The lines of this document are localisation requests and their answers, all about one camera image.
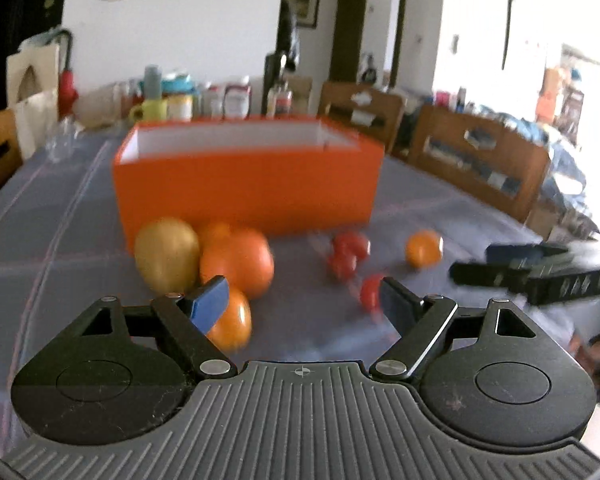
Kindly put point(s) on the plain white paper bag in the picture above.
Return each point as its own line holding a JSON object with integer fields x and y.
{"x": 37, "y": 120}

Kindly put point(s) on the yellow-green mug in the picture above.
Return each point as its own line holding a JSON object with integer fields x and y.
{"x": 150, "y": 110}

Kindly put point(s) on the red folded umbrella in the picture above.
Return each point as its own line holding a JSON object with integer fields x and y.
{"x": 67, "y": 80}

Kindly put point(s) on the clear glass mug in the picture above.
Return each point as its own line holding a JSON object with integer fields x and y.
{"x": 65, "y": 140}

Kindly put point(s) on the wooden chair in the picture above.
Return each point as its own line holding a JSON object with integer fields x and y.
{"x": 525, "y": 160}
{"x": 0, "y": 145}
{"x": 340, "y": 97}

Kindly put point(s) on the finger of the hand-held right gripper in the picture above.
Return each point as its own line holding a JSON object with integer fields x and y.
{"x": 515, "y": 253}
{"x": 485, "y": 275}

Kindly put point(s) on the purple vitamin bottle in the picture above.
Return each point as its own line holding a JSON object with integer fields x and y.
{"x": 237, "y": 102}

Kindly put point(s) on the small orange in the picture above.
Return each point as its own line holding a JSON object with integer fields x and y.
{"x": 212, "y": 232}
{"x": 424, "y": 249}

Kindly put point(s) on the red tomato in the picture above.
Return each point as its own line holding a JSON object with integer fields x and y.
{"x": 351, "y": 245}
{"x": 342, "y": 265}
{"x": 371, "y": 292}

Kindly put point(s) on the teal plastic container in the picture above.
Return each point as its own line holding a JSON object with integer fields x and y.
{"x": 179, "y": 84}

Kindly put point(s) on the white canister yellow lid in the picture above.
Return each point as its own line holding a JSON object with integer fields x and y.
{"x": 181, "y": 107}

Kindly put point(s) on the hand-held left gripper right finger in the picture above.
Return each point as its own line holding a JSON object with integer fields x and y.
{"x": 397, "y": 306}

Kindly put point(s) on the small white bottle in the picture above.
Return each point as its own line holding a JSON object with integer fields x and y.
{"x": 212, "y": 102}

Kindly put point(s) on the grey bottle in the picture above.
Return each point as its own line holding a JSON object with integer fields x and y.
{"x": 152, "y": 82}

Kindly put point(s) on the white paper bag with cutout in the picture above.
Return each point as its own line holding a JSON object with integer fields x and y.
{"x": 27, "y": 72}

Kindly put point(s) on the large orange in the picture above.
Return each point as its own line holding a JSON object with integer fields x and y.
{"x": 240, "y": 262}

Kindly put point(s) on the orange cardboard box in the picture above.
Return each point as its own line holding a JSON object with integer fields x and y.
{"x": 245, "y": 190}

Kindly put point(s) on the brown cardboard box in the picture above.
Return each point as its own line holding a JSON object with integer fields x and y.
{"x": 302, "y": 92}

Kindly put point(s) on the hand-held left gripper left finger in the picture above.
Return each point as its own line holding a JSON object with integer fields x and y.
{"x": 210, "y": 301}

